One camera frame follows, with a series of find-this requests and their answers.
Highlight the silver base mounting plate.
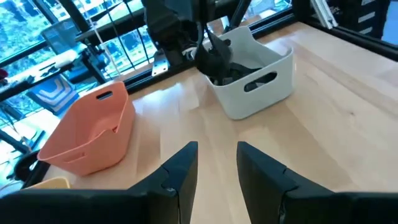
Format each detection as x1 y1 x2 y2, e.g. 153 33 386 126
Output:
151 49 170 77

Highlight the yellow plastic basket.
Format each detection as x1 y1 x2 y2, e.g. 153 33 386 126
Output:
23 176 72 190

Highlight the orange plastic basket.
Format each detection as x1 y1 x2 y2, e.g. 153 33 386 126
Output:
37 81 136 177

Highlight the black cabinet with silver handles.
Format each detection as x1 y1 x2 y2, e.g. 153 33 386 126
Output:
329 0 392 40

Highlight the black side desk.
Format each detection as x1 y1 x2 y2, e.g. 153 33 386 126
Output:
0 46 103 103

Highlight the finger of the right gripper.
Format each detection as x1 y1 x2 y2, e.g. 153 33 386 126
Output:
195 49 218 85
206 30 233 71

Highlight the silver frame bracket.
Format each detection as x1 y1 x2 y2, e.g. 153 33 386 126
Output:
310 0 338 29

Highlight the black wide rubber band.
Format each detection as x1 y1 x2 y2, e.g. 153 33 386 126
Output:
217 62 262 86
244 72 278 93

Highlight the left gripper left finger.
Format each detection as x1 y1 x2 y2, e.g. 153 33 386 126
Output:
0 141 199 224

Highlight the striped seat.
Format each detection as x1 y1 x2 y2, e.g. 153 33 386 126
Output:
26 74 80 116

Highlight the pale grey plastic basket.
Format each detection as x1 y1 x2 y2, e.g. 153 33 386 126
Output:
203 26 295 121

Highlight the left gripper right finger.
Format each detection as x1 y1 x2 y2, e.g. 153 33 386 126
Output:
236 141 398 224

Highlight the white roll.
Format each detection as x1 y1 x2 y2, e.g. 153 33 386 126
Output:
54 49 78 68

